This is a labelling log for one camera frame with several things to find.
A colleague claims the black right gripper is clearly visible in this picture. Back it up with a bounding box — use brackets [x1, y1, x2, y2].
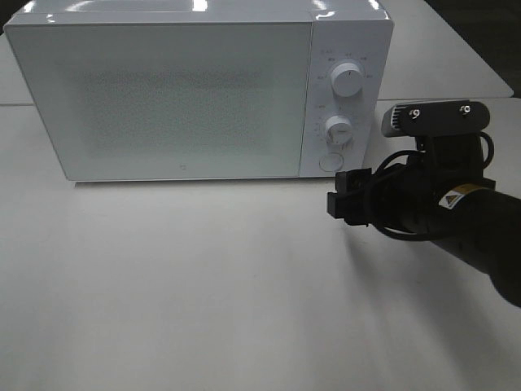
[326, 99, 495, 232]

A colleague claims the round white door button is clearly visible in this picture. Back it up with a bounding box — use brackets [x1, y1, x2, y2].
[319, 152, 344, 172]

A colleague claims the white timer knob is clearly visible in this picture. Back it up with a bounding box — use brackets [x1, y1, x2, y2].
[325, 116, 352, 145]

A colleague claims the white microwave door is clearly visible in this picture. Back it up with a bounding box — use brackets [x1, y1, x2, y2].
[7, 23, 311, 182]

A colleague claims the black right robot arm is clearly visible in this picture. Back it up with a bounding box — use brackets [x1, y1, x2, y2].
[326, 100, 520, 305]

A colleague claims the upper white power knob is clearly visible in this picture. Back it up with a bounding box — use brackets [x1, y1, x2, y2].
[330, 60, 364, 98]

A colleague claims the white microwave oven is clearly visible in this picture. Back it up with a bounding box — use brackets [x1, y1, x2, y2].
[3, 1, 394, 181]

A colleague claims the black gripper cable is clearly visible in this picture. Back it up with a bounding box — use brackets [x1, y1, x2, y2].
[357, 130, 496, 242]

